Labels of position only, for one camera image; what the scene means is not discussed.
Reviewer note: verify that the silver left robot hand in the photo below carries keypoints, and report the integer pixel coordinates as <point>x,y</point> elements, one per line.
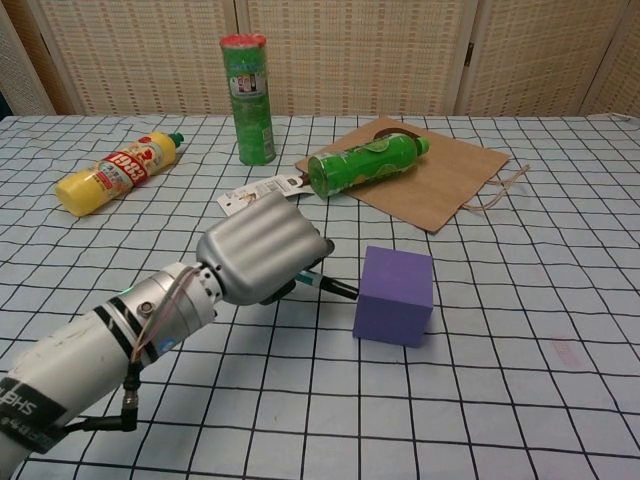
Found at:
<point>260,250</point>

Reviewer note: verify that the green marker with black cap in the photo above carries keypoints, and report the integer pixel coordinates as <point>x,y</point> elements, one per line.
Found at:
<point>327,284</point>

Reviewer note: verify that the purple foam cube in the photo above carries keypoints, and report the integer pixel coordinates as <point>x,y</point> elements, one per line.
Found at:
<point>392,305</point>

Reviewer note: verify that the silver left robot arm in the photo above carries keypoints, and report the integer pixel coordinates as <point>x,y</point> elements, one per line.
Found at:
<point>100,350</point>

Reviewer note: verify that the white packaged utensil card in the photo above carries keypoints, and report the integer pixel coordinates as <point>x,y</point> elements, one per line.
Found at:
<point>262,188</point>

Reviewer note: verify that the green plastic drink bottle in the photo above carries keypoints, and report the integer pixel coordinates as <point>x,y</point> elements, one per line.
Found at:
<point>365,162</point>

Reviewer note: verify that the green cylindrical chip can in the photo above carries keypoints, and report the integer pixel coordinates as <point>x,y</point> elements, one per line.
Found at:
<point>252,110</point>

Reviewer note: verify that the yellow squeeze bottle green cap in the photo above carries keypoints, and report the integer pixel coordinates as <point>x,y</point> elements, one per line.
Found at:
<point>120,170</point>

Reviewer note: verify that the brown paper bag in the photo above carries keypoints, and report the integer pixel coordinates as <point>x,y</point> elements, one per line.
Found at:
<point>440,175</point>

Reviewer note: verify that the checkered white tablecloth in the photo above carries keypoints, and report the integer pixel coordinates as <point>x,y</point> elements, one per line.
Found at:
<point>400,400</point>

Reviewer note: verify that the woven folding screen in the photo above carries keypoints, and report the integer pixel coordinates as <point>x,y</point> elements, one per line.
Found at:
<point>350,55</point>

